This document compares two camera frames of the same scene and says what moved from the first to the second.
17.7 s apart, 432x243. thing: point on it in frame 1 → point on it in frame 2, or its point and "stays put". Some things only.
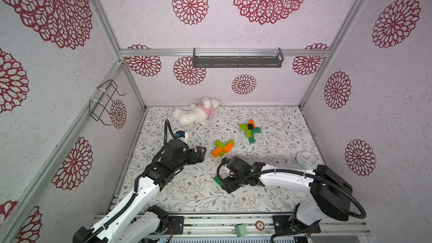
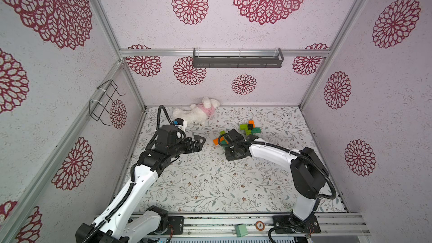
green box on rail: (241, 230) stays put
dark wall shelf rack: (238, 61) stays put
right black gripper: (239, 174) → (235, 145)
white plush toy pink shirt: (197, 114) stays put
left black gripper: (199, 156) → (197, 147)
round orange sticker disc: (260, 225) stays put
